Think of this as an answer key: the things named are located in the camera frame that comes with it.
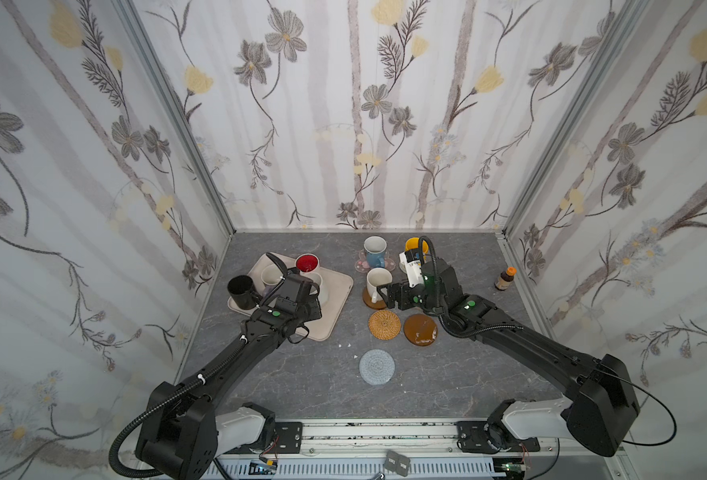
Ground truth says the brown round wooden coaster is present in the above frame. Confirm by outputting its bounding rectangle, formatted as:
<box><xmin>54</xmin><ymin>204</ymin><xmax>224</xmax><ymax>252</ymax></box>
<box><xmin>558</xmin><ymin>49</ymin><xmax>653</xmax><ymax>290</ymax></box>
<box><xmin>361</xmin><ymin>288</ymin><xmax>387</xmax><ymax>310</ymax></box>

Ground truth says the woven rattan round coaster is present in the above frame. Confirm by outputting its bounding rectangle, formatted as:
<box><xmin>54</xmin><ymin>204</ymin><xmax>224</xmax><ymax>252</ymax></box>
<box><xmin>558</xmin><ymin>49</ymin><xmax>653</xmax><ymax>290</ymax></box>
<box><xmin>367</xmin><ymin>310</ymin><xmax>401</xmax><ymax>341</ymax></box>

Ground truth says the beige plastic tray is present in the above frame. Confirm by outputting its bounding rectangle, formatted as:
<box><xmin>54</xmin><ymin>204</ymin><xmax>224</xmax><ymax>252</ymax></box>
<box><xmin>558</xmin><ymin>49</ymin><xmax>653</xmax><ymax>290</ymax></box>
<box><xmin>228</xmin><ymin>253</ymin><xmax>354</xmax><ymax>342</ymax></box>

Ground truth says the dark brown glossy round coaster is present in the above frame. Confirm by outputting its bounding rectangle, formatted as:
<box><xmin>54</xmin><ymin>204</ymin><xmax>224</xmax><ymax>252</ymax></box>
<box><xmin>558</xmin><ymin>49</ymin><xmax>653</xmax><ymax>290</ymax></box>
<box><xmin>403</xmin><ymin>314</ymin><xmax>439</xmax><ymax>347</ymax></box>

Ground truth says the yellow mug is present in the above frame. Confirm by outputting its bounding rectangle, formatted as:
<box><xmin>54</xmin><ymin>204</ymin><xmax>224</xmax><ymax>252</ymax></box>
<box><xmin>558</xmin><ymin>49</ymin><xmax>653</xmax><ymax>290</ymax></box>
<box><xmin>405</xmin><ymin>237</ymin><xmax>429</xmax><ymax>256</ymax></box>

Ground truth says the blue mug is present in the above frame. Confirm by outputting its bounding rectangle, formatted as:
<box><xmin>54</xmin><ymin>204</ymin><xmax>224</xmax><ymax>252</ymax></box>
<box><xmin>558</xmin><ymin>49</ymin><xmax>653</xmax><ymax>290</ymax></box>
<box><xmin>363</xmin><ymin>236</ymin><xmax>387</xmax><ymax>269</ymax></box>

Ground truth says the grey blue round coaster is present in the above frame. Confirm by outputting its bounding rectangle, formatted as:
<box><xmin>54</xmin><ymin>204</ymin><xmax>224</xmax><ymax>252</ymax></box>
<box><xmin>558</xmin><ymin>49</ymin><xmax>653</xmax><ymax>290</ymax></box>
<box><xmin>359</xmin><ymin>349</ymin><xmax>395</xmax><ymax>386</ymax></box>

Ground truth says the pink cherry blossom coaster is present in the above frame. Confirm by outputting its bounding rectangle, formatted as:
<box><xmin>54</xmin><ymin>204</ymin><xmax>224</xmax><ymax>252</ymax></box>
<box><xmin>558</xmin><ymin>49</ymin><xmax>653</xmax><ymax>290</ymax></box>
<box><xmin>355</xmin><ymin>250</ymin><xmax>397</xmax><ymax>273</ymax></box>

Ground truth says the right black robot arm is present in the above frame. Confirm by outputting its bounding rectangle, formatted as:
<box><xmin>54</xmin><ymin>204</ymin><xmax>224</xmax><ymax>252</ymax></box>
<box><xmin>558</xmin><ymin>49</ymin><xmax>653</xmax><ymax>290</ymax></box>
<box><xmin>371</xmin><ymin>236</ymin><xmax>643</xmax><ymax>457</ymax></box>

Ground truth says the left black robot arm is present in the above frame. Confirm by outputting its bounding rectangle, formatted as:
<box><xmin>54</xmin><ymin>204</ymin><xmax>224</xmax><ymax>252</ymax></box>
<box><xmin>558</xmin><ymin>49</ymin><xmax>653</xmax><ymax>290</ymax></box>
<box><xmin>109</xmin><ymin>252</ymin><xmax>322</xmax><ymax>479</ymax></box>

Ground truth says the lavender mug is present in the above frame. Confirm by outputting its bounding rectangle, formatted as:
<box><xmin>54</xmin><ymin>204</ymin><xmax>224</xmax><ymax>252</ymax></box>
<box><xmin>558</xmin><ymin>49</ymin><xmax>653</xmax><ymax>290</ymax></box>
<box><xmin>261</xmin><ymin>264</ymin><xmax>284</xmax><ymax>288</ymax></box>

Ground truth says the red interior white mug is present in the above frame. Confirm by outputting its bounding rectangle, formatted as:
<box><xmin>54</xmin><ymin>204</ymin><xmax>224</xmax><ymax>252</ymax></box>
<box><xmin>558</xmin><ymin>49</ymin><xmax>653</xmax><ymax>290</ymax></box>
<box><xmin>295</xmin><ymin>253</ymin><xmax>321</xmax><ymax>274</ymax></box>

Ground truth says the black mug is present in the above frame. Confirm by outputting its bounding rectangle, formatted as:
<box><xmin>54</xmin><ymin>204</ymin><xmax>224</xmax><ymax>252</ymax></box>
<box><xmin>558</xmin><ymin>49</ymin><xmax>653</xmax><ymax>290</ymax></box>
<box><xmin>227</xmin><ymin>275</ymin><xmax>262</xmax><ymax>311</ymax></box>

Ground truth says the small brown bottle orange cap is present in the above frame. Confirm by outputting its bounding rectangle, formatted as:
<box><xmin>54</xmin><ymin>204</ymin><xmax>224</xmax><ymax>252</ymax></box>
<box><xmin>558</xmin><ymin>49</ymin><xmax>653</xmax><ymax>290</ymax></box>
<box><xmin>495</xmin><ymin>267</ymin><xmax>517</xmax><ymax>291</ymax></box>

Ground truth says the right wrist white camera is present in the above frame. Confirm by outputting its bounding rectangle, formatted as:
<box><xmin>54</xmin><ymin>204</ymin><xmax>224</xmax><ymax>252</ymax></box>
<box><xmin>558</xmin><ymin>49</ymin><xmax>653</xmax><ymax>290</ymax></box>
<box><xmin>399</xmin><ymin>248</ymin><xmax>425</xmax><ymax>288</ymax></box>

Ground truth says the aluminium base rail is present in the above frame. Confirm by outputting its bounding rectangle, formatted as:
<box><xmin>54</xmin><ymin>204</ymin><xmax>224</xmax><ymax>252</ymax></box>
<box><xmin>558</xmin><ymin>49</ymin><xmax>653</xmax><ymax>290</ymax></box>
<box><xmin>130</xmin><ymin>418</ymin><xmax>637</xmax><ymax>480</ymax></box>

